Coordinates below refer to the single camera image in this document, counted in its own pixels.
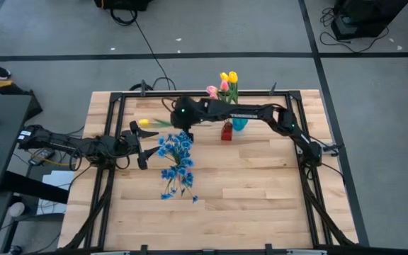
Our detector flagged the thick black cable loop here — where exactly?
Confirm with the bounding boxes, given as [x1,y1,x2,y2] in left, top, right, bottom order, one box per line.
[128,82,154,92]

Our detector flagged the coiled black cable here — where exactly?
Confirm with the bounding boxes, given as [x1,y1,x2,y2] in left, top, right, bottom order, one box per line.
[110,8,138,27]

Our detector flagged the black cable bundle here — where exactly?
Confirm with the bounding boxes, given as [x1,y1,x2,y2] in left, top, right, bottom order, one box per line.
[302,176,356,247]
[62,183,115,249]

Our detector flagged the white round object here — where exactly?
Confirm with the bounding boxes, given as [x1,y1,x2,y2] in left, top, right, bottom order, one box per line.
[7,201,26,217]

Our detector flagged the black power adapter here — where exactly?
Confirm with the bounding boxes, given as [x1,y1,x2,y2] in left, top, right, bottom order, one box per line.
[28,147,56,166]

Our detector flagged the yellow cable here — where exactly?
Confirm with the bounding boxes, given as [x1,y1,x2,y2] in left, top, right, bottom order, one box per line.
[30,152,78,168]

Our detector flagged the black equipment box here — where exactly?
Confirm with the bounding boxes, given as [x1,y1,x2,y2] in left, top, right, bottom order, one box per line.
[93,0,154,11]

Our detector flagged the thin black floor cable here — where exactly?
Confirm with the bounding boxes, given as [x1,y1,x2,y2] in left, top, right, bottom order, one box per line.
[132,19,177,91]

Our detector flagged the black support beam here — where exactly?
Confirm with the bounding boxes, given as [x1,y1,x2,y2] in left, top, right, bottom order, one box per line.
[0,171,70,205]

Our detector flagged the blue glass vase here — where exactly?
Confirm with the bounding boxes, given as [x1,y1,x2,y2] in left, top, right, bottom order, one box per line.
[232,118,249,132]

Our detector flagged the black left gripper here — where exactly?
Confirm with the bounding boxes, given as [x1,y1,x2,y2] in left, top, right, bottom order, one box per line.
[117,120,162,171]

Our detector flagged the black side table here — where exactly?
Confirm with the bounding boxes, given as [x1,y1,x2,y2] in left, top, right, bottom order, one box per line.
[0,94,34,198]

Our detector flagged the large black equipment case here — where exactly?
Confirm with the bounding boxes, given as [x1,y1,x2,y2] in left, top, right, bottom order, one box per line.
[330,0,408,41]

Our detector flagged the red glass vase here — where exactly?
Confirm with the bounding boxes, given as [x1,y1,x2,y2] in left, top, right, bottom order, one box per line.
[220,120,234,142]

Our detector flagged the tangled black floor cable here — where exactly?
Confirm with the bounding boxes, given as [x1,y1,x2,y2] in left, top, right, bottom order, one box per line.
[319,6,391,54]

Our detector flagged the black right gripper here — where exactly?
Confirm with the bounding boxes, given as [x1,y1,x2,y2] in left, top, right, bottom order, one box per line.
[169,95,205,142]

